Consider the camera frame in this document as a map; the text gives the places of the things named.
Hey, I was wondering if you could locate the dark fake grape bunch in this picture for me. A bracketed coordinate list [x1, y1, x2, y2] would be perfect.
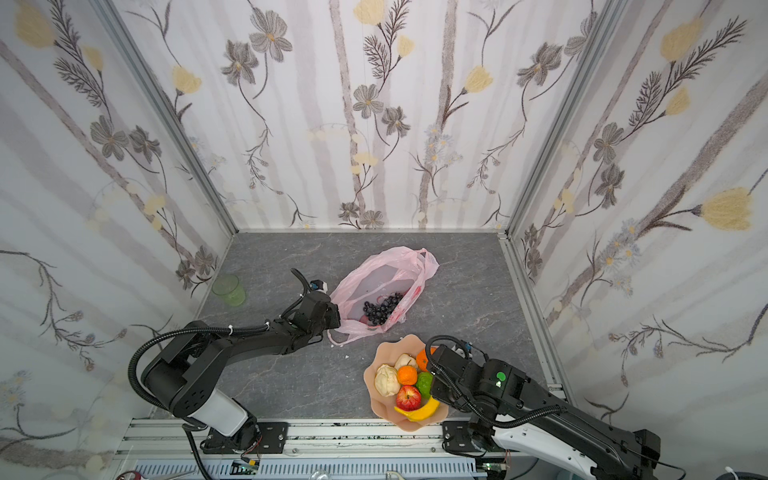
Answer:
[361, 292, 404, 327]

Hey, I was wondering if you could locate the pink plastic bag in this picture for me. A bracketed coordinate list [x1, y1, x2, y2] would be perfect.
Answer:
[328, 246, 439, 346]

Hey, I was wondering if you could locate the green fake lime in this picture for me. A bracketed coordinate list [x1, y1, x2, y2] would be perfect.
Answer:
[415, 372, 433, 401]

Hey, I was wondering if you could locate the yellow fake banana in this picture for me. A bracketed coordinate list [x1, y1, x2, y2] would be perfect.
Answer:
[394, 398, 441, 422]

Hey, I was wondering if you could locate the orange fake tangerine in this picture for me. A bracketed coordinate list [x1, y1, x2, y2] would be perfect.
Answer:
[416, 349, 429, 372]

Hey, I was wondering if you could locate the peach scalloped plate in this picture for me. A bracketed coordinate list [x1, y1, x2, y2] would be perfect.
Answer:
[363, 334, 450, 433]

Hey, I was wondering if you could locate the red fake strawberry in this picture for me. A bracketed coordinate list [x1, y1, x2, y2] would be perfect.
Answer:
[395, 385, 422, 412]

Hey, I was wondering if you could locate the small orange fake fruit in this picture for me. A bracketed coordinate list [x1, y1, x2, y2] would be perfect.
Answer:
[397, 365, 419, 386]

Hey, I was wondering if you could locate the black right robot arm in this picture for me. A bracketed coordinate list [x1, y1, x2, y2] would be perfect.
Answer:
[425, 335, 663, 479]

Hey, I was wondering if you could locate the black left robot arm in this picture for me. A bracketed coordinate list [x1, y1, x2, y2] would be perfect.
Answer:
[127, 268, 340, 450]

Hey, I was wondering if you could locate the green translucent cup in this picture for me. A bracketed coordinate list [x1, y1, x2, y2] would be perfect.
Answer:
[211, 273, 246, 307]

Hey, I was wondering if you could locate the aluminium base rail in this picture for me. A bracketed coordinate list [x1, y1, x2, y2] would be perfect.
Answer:
[115, 417, 468, 460]

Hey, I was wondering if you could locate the white slotted cable duct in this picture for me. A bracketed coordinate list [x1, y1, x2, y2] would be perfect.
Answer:
[134, 459, 481, 480]

